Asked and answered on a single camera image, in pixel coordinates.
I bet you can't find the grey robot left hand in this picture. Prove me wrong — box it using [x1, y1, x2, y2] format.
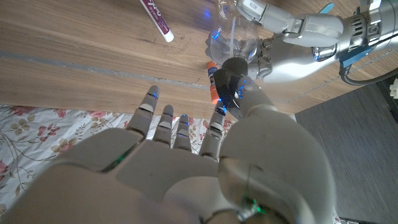
[236, 0, 398, 84]

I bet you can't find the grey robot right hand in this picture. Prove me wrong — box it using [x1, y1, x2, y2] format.
[0, 76, 338, 224]

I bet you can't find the maroon dry-erase marker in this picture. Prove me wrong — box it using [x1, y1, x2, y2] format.
[139, 0, 175, 43]

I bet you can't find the orange-capped glue stick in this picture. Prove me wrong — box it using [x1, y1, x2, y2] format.
[206, 60, 220, 105]

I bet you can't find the grey tape outline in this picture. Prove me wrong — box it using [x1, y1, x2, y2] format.
[0, 48, 398, 91]

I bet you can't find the floral fabric backdrop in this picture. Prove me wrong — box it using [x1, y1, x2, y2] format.
[0, 104, 237, 215]

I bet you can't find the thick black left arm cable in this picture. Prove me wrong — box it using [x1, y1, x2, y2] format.
[338, 63, 398, 86]

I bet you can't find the white cable connector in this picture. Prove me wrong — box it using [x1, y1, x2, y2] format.
[389, 77, 398, 100]

